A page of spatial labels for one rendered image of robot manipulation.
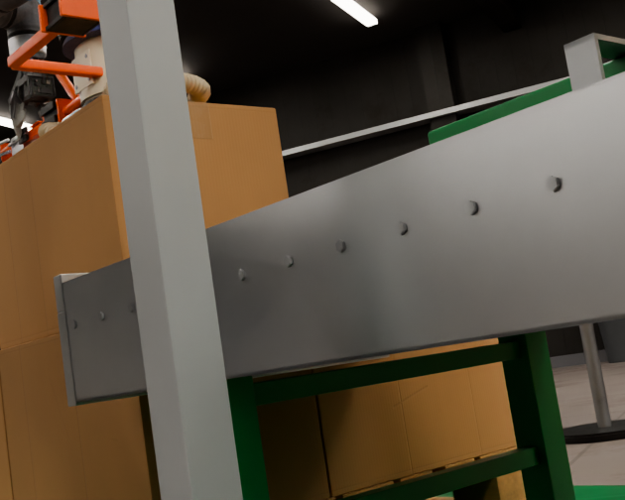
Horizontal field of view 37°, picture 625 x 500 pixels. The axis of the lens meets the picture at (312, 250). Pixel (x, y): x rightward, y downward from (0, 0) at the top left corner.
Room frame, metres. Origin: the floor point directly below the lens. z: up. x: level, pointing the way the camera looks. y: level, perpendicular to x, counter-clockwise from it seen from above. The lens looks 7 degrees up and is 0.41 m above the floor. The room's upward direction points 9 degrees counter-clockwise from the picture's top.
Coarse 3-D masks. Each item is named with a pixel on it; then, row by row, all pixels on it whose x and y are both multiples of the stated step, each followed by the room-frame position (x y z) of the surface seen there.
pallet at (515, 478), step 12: (480, 456) 2.20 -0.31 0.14; (444, 468) 2.12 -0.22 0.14; (396, 480) 2.03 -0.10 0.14; (492, 480) 2.23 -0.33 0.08; (504, 480) 2.24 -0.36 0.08; (516, 480) 2.27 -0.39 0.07; (360, 492) 1.94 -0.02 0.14; (456, 492) 2.32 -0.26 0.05; (468, 492) 2.29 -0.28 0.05; (480, 492) 2.27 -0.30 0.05; (492, 492) 2.24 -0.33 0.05; (504, 492) 2.23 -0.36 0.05; (516, 492) 2.26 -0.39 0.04
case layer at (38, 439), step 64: (0, 384) 2.09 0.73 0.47; (64, 384) 1.84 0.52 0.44; (384, 384) 2.02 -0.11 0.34; (448, 384) 2.15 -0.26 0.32; (0, 448) 2.11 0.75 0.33; (64, 448) 1.87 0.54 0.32; (128, 448) 1.68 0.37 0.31; (320, 448) 1.89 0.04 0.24; (384, 448) 2.00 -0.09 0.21; (448, 448) 2.13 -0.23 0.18
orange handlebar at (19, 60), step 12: (36, 36) 1.66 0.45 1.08; (48, 36) 1.64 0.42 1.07; (24, 48) 1.70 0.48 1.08; (36, 48) 1.69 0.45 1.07; (12, 60) 1.74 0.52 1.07; (24, 60) 1.74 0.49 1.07; (36, 60) 1.80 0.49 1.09; (48, 72) 1.82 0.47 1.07; (60, 72) 1.83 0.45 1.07; (72, 72) 1.85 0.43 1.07; (84, 72) 1.87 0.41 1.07; (96, 72) 1.88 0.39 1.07; (72, 108) 2.08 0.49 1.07; (36, 132) 2.23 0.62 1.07
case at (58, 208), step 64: (64, 128) 1.75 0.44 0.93; (192, 128) 1.76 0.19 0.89; (256, 128) 1.86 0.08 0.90; (0, 192) 2.01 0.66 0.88; (64, 192) 1.78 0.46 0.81; (256, 192) 1.84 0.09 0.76; (0, 256) 2.04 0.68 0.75; (64, 256) 1.80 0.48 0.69; (128, 256) 1.64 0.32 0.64; (0, 320) 2.07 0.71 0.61
